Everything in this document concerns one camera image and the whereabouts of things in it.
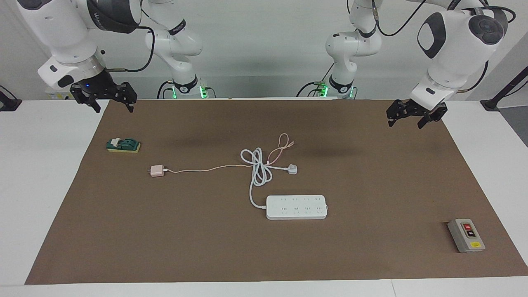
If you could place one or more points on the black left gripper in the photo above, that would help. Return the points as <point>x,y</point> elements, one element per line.
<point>418,110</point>

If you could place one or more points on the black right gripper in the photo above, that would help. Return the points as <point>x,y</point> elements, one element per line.
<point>97,88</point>

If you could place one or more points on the pink charger adapter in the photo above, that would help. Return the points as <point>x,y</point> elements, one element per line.
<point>156,170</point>

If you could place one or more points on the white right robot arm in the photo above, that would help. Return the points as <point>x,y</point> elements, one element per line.
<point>62,37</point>

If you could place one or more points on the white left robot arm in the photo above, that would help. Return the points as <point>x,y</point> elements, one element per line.
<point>449,49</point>

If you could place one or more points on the white power strip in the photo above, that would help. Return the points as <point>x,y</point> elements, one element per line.
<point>297,207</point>

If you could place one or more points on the black clamp stand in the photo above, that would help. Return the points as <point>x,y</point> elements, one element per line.
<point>8,103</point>
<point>505,88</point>

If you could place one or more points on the grey push-button control box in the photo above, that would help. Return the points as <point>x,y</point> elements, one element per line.
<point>466,236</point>

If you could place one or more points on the brown table mat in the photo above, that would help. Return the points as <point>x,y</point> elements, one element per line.
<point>165,227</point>

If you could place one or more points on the green knife switch yellow base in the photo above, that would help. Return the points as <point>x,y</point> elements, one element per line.
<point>123,145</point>

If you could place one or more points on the white wall socket box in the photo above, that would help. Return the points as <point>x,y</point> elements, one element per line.
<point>55,94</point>

